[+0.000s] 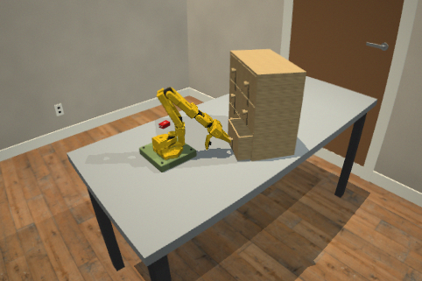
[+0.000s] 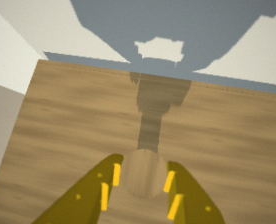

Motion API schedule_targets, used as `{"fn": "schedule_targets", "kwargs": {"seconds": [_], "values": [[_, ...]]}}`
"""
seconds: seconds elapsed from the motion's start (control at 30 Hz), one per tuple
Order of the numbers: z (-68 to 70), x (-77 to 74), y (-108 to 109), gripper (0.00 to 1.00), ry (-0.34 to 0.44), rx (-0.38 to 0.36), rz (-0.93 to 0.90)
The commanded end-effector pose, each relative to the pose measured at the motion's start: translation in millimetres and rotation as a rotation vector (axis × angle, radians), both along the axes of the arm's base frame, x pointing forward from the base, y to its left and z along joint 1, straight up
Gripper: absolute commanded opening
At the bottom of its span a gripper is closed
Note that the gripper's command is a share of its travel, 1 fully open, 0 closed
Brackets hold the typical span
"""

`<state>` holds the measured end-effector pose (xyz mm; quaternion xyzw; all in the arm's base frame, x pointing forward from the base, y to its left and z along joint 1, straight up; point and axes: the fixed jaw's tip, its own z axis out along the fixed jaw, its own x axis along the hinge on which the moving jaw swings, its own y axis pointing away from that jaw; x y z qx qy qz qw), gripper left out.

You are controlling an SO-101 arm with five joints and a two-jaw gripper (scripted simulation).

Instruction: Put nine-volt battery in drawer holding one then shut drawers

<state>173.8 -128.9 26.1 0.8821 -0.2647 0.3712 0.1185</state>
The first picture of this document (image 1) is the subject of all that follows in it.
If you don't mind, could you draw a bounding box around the wooden chest of drawers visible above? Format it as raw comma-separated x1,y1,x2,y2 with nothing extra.
230,49,306,161

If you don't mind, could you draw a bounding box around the wooden drawer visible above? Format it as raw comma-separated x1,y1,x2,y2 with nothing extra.
229,79,241,114
229,103,240,119
241,93,255,133
242,65,257,104
230,53,242,87
228,118,253,160

